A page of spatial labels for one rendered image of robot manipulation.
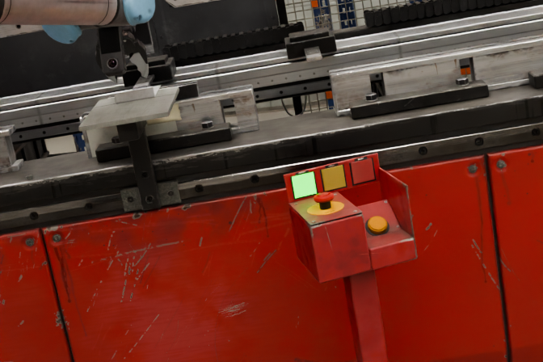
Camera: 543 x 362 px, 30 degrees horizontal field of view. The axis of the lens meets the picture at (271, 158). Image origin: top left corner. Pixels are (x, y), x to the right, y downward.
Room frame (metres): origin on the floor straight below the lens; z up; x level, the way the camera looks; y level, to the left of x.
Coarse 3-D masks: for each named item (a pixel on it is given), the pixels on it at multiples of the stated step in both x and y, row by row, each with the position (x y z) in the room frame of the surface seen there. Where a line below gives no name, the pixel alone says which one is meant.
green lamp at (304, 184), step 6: (306, 174) 1.94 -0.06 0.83; (312, 174) 1.94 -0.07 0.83; (294, 180) 1.93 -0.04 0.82; (300, 180) 1.93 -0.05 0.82; (306, 180) 1.94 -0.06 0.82; (312, 180) 1.94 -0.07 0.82; (294, 186) 1.93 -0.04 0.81; (300, 186) 1.93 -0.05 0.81; (306, 186) 1.93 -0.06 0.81; (312, 186) 1.94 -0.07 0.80; (294, 192) 1.93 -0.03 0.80; (300, 192) 1.93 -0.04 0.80; (306, 192) 1.93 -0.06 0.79; (312, 192) 1.94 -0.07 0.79
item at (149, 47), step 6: (138, 24) 2.23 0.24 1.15; (144, 24) 2.23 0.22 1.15; (138, 30) 2.23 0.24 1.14; (144, 30) 2.23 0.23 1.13; (138, 36) 2.23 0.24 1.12; (144, 36) 2.23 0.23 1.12; (150, 36) 2.23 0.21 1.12; (144, 42) 2.23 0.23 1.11; (150, 42) 2.23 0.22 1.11; (150, 48) 2.24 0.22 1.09
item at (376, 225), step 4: (376, 216) 1.89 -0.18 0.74; (368, 220) 1.88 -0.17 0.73; (372, 220) 1.88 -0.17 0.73; (376, 220) 1.88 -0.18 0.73; (380, 220) 1.88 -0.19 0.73; (384, 220) 1.88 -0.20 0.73; (368, 224) 1.88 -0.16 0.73; (372, 224) 1.87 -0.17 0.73; (376, 224) 1.87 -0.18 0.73; (380, 224) 1.87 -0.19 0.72; (384, 224) 1.87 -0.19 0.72; (368, 228) 1.87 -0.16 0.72; (372, 228) 1.87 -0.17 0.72; (376, 228) 1.86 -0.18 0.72; (380, 228) 1.86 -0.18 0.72; (384, 228) 1.87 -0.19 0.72; (372, 232) 1.87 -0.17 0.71; (376, 232) 1.86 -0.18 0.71; (380, 232) 1.86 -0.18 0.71
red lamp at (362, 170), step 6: (354, 162) 1.96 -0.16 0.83; (360, 162) 1.96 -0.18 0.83; (366, 162) 1.96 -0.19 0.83; (372, 162) 1.96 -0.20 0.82; (354, 168) 1.95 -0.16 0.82; (360, 168) 1.96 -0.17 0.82; (366, 168) 1.96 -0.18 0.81; (372, 168) 1.96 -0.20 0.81; (354, 174) 1.95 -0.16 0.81; (360, 174) 1.96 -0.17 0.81; (366, 174) 1.96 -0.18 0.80; (372, 174) 1.96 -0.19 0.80; (354, 180) 1.95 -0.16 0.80; (360, 180) 1.96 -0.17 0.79; (366, 180) 1.96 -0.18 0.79
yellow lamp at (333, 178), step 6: (330, 168) 1.95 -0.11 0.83; (336, 168) 1.95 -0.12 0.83; (342, 168) 1.95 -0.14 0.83; (324, 174) 1.94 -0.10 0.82; (330, 174) 1.95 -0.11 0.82; (336, 174) 1.95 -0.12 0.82; (342, 174) 1.95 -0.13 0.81; (324, 180) 1.94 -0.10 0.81; (330, 180) 1.94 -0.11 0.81; (336, 180) 1.95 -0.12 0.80; (342, 180) 1.95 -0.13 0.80; (324, 186) 1.94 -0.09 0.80; (330, 186) 1.94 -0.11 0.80; (336, 186) 1.95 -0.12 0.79; (342, 186) 1.95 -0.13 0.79
